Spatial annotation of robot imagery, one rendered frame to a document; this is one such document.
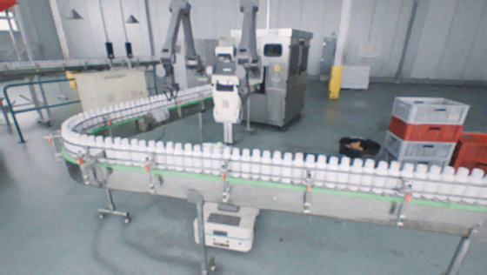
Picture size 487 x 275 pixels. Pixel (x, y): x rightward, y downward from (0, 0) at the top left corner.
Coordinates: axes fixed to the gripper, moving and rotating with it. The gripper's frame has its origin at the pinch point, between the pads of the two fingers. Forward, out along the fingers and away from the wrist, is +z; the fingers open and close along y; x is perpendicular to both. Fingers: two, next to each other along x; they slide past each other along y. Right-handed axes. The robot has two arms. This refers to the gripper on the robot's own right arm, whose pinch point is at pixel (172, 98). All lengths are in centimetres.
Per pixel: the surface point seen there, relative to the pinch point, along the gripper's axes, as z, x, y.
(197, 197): 55, 22, 21
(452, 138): 67, 261, -163
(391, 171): 27, 125, 17
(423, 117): 42, 222, -158
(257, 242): 140, 53, -34
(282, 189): 42, 72, 21
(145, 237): 140, -53, -19
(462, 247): 67, 168, 17
